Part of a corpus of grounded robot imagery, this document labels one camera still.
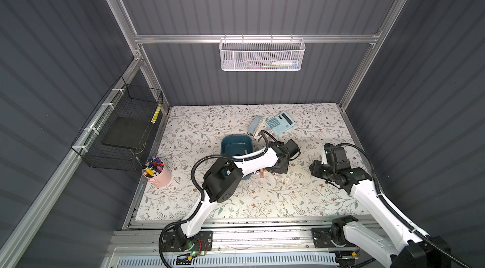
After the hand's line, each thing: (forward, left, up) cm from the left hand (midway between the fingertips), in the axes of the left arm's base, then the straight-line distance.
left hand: (283, 172), depth 90 cm
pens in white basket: (+43, +5, +32) cm, 53 cm away
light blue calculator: (+32, -3, -1) cm, 32 cm away
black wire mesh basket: (+2, +67, +28) cm, 72 cm away
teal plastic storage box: (+18, +25, -2) cm, 31 cm away
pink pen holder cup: (-3, +57, +9) cm, 58 cm away
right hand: (-1, -13, +8) cm, 16 cm away
